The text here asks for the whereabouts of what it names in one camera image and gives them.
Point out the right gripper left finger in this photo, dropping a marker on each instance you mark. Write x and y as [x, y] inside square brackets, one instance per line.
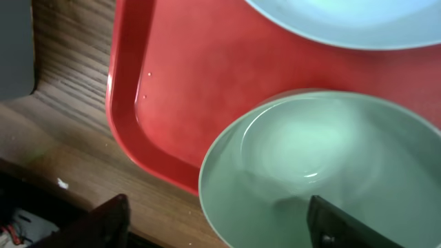
[104, 227]

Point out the mint green bowl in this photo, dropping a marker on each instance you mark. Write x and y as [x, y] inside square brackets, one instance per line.
[371, 158]

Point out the red plastic tray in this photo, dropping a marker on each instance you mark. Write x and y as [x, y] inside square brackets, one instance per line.
[181, 71]

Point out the grey dishwasher rack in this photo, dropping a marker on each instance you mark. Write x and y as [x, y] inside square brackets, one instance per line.
[17, 49]

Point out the large light blue plate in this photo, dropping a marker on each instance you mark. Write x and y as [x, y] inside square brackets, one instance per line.
[358, 24]

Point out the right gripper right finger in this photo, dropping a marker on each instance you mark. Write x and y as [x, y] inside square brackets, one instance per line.
[331, 227]

